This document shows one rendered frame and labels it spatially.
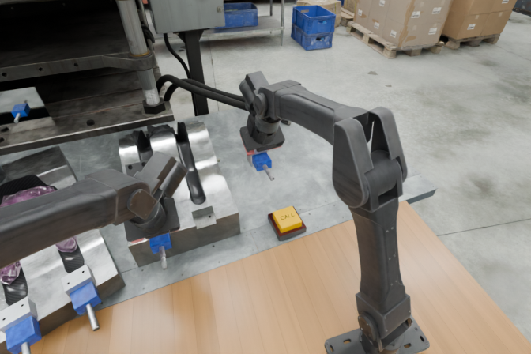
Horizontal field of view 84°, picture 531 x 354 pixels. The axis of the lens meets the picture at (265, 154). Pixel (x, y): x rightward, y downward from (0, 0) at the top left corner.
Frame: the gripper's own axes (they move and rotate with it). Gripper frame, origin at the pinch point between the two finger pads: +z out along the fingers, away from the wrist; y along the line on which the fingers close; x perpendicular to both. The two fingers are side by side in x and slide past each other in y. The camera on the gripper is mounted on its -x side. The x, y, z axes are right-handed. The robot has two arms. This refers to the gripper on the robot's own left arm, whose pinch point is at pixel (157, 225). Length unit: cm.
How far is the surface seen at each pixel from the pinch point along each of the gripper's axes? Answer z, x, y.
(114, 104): 54, -70, 12
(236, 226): 5.2, 5.0, -18.0
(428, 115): 133, -54, -237
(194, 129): 13.3, -28.8, -15.2
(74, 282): -0.5, 6.6, 17.5
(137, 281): 6.9, 10.0, 7.5
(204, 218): 4.8, 0.7, -10.7
